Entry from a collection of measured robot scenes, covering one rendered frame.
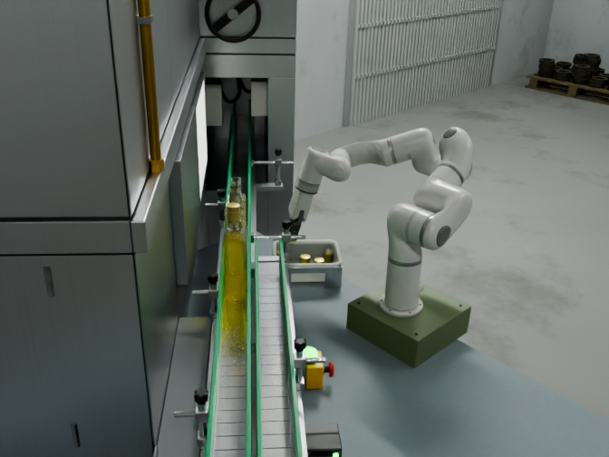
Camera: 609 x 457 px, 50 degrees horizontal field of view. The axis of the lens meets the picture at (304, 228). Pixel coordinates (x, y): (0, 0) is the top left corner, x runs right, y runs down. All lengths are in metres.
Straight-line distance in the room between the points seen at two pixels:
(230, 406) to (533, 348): 2.10
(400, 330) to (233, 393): 0.53
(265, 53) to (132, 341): 1.66
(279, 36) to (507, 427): 1.67
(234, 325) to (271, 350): 0.14
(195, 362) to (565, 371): 2.04
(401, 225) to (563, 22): 7.47
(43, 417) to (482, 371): 1.11
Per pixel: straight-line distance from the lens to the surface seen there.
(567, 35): 9.05
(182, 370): 1.59
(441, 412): 1.71
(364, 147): 2.05
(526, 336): 3.40
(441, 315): 1.89
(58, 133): 1.07
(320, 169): 1.98
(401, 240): 1.77
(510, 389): 1.83
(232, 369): 1.58
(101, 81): 1.03
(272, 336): 1.68
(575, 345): 3.43
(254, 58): 2.66
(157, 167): 1.29
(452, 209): 1.73
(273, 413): 1.46
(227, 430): 1.43
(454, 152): 1.87
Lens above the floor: 1.87
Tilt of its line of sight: 27 degrees down
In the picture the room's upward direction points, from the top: 2 degrees clockwise
